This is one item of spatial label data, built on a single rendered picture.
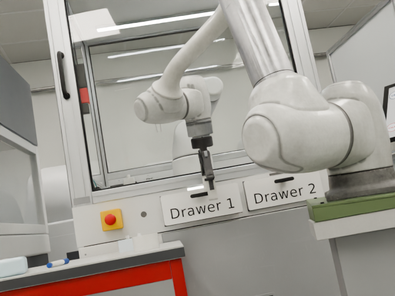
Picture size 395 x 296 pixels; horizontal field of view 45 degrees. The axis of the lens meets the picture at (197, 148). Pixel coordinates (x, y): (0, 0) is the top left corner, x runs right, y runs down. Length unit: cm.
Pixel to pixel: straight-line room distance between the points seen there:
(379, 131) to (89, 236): 109
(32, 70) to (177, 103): 395
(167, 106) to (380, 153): 66
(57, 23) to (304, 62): 98
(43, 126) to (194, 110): 370
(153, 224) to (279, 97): 91
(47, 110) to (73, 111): 334
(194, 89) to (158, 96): 16
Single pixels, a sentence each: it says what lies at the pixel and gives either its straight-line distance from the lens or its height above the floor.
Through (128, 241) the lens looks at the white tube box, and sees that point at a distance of 152.
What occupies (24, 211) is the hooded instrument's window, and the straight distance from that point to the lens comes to 252.
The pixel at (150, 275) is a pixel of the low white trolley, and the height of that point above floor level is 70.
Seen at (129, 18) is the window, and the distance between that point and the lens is 199.
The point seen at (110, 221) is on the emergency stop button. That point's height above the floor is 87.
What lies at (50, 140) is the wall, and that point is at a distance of 514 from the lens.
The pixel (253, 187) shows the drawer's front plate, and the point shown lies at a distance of 179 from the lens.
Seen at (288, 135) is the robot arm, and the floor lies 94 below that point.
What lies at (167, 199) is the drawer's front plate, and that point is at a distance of 175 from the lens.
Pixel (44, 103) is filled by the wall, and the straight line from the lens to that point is 524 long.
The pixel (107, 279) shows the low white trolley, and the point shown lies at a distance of 121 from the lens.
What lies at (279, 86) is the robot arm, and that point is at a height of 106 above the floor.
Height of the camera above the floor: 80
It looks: 9 degrees up
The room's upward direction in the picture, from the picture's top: 11 degrees counter-clockwise
